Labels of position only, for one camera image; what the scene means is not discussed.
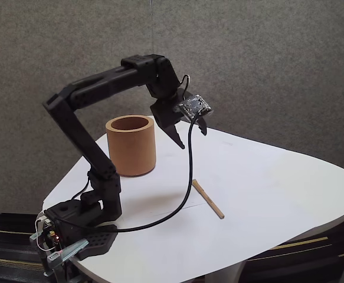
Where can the brown cardboard pen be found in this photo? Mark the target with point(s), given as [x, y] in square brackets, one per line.
[208, 200]

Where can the brown cylindrical pen holder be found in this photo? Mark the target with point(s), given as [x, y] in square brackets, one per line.
[130, 153]

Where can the grey metal table clamp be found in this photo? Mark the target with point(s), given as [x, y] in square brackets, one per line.
[71, 249]

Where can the bare camera circuit board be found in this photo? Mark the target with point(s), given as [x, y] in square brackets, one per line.
[193, 106]

